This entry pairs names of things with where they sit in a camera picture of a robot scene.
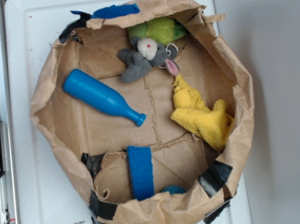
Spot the blue ball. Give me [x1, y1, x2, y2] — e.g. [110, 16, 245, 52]
[161, 185, 186, 195]

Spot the brown paper bag bin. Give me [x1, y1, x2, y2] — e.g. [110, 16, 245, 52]
[30, 0, 254, 224]

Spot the blue felt strip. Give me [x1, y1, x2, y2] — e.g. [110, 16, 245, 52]
[127, 146, 154, 201]

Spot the blue plastic bottle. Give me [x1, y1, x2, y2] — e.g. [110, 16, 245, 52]
[63, 69, 146, 126]

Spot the grey plush mouse toy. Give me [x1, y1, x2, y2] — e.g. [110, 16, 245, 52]
[118, 36, 180, 83]

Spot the yellow cloth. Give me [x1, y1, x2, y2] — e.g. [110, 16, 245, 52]
[170, 75, 234, 152]

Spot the green plush toy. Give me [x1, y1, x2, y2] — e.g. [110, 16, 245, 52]
[127, 17, 188, 45]

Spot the blue tape piece on rim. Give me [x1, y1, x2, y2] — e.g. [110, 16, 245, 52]
[71, 4, 140, 19]

